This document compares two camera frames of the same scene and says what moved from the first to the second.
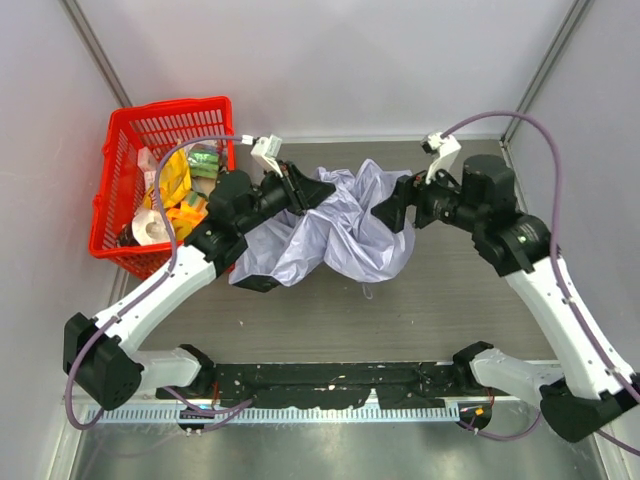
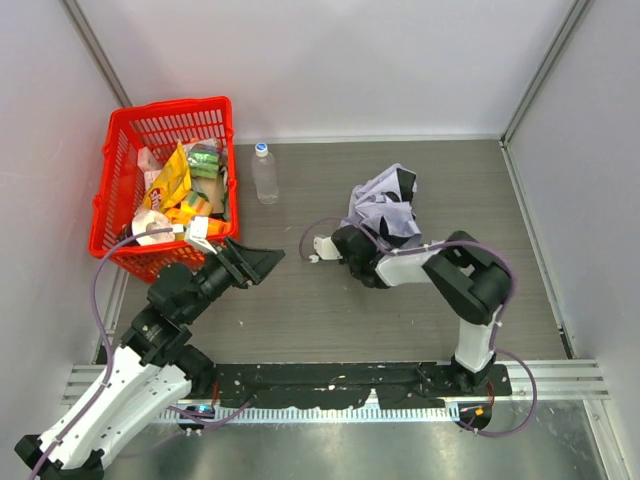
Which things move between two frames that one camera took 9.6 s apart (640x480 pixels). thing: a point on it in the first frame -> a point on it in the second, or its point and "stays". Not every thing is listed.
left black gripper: x=294 y=185 -> x=236 y=265
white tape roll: x=149 y=227 stays
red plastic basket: x=120 y=180 stays
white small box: x=147 y=162 stays
